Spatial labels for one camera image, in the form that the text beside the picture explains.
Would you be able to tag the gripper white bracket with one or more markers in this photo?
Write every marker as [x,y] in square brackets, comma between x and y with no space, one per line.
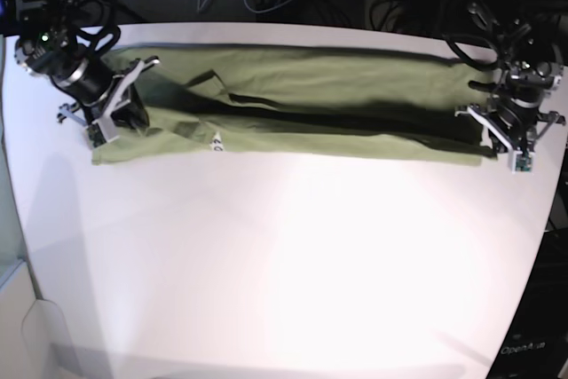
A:
[512,115]
[104,100]

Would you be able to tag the green T-shirt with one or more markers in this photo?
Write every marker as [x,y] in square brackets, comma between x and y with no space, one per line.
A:
[236,98]

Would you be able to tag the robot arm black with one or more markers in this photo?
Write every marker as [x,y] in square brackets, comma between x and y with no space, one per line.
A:
[513,40]
[65,42]

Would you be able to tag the black OpenArm case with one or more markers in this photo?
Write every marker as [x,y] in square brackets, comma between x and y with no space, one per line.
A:
[536,343]

